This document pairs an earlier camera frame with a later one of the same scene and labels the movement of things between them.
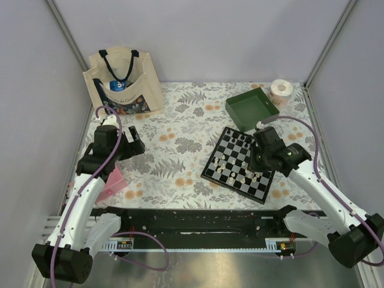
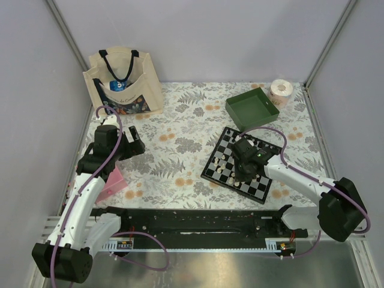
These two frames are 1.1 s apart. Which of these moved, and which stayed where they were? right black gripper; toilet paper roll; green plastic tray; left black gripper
Moved: right black gripper
Stayed: left black gripper; toilet paper roll; green plastic tray
